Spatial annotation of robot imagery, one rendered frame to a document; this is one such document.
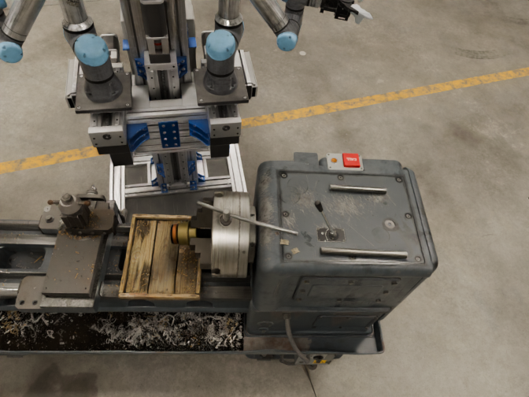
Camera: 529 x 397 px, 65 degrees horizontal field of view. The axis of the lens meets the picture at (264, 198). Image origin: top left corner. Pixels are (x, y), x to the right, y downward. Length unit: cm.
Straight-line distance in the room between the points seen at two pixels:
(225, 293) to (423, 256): 75
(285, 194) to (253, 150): 176
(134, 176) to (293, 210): 160
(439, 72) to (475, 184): 129
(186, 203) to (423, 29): 318
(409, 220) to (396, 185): 15
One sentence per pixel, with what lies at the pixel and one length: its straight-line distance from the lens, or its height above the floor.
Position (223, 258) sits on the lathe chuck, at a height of 116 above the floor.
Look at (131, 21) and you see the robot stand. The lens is 191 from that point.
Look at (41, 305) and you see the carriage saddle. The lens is 173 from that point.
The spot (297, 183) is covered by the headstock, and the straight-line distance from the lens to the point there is 148.
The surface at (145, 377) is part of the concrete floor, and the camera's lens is 252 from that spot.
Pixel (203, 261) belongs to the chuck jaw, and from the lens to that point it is 147.
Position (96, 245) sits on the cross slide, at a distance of 172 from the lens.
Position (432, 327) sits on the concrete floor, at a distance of 284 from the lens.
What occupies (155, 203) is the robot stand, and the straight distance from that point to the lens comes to 268.
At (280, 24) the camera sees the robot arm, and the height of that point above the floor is 152.
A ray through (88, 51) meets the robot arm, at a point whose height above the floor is 139.
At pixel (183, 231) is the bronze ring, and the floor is 112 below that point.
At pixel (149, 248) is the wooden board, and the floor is 89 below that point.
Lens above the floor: 244
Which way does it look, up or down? 56 degrees down
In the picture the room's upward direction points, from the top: 9 degrees clockwise
